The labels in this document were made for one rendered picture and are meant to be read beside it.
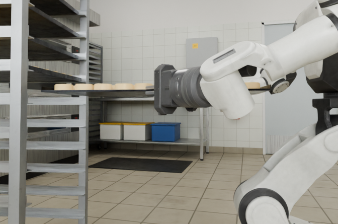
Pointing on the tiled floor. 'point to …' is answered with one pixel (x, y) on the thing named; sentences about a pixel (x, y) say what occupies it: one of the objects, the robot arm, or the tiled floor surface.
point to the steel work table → (151, 138)
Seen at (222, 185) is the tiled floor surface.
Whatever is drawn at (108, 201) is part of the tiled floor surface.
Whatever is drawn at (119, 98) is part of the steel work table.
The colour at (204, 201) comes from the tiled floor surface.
